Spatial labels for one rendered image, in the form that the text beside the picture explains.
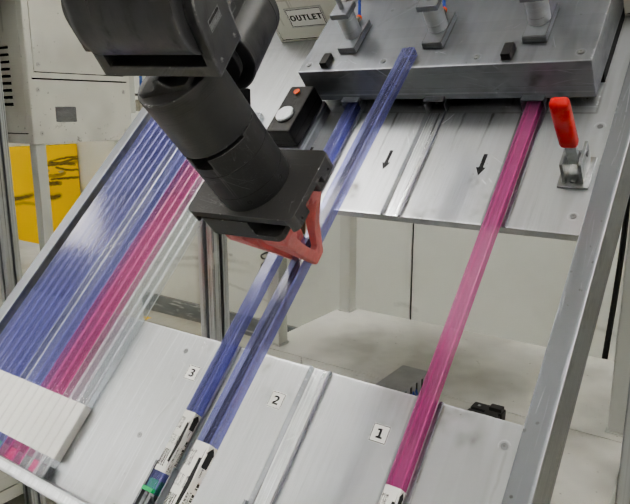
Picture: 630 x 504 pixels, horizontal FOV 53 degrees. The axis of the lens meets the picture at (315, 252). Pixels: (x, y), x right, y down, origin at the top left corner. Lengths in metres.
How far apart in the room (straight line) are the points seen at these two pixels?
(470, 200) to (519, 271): 1.80
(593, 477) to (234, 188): 0.67
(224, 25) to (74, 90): 1.52
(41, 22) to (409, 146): 1.30
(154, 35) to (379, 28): 0.48
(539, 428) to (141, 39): 0.38
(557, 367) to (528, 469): 0.08
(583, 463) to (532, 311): 1.52
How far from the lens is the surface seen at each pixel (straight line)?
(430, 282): 2.59
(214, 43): 0.38
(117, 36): 0.38
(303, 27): 0.96
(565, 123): 0.58
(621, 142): 0.66
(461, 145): 0.71
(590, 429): 1.08
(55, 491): 0.70
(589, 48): 0.68
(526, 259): 2.43
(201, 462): 0.48
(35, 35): 1.85
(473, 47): 0.73
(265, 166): 0.45
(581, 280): 0.57
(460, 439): 0.54
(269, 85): 0.93
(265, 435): 0.60
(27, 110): 1.84
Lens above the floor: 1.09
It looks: 13 degrees down
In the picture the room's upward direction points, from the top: straight up
